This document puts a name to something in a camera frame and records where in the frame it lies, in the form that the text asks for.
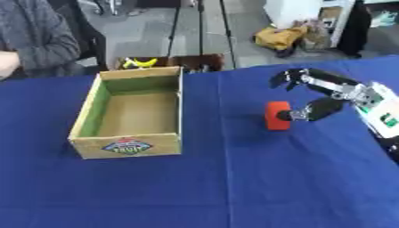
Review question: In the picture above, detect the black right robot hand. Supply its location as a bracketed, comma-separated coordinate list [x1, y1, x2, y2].
[268, 68, 371, 122]

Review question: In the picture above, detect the orange block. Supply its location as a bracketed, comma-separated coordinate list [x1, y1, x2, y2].
[263, 101, 293, 131]

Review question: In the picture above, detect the brown box with toys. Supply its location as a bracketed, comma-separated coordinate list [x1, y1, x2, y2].
[113, 53, 226, 74]

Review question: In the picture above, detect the tan cardboard box green inside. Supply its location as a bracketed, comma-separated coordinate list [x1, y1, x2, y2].
[67, 66, 186, 160]

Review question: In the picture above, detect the yellow bag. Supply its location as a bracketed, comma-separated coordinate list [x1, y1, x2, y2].
[252, 26, 311, 52]

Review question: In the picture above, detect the white cabinet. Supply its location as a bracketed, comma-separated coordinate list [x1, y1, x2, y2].
[262, 0, 359, 50]

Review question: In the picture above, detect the black tripod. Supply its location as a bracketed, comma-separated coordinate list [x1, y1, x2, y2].
[163, 0, 239, 69]

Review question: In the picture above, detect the yellow toy banana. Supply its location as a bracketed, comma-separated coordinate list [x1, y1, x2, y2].
[121, 57, 159, 69]

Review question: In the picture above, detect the black chair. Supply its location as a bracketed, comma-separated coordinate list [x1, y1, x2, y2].
[46, 0, 110, 72]

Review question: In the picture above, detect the person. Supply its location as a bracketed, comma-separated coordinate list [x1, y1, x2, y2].
[0, 0, 83, 81]

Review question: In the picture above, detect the person's hand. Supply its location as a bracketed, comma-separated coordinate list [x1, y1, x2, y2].
[0, 50, 22, 80]

